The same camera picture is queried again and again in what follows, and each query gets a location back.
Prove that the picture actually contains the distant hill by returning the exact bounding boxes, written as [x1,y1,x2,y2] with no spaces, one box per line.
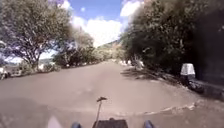
[96,39,123,54]

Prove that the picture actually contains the dirt verge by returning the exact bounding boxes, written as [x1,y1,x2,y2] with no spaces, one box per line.
[119,63,188,88]

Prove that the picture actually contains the row of roadside trees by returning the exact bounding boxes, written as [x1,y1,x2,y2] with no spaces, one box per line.
[51,28,116,68]

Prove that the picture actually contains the grey asphalt road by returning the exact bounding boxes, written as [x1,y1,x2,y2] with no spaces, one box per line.
[0,59,224,128]

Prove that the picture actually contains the robot's own part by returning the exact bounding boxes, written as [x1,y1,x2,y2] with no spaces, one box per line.
[92,96,129,128]
[143,120,155,128]
[70,122,83,128]

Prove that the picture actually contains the row of dense trees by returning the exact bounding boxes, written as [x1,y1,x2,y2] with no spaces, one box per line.
[119,0,224,84]

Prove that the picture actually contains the pale kerb line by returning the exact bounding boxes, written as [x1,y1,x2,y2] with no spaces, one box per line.
[116,99,224,117]

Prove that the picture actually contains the large spreading tree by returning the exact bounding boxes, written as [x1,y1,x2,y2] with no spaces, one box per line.
[0,0,73,73]

